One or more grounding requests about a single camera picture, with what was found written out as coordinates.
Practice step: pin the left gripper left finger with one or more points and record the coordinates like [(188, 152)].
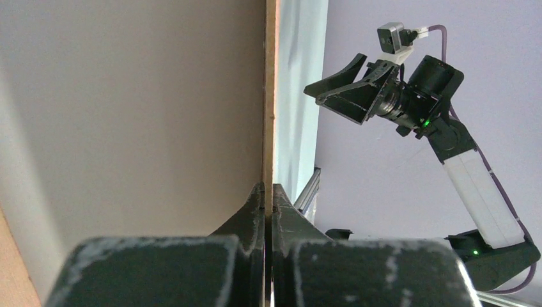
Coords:
[(225, 268)]

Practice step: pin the brown backing board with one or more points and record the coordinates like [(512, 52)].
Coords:
[(126, 118)]

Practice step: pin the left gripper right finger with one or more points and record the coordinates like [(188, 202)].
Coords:
[(311, 269)]

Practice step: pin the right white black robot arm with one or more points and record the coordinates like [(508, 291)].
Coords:
[(500, 247)]

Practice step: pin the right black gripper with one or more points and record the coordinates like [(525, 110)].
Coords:
[(382, 92)]

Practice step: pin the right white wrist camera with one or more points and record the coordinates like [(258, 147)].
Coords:
[(396, 42)]

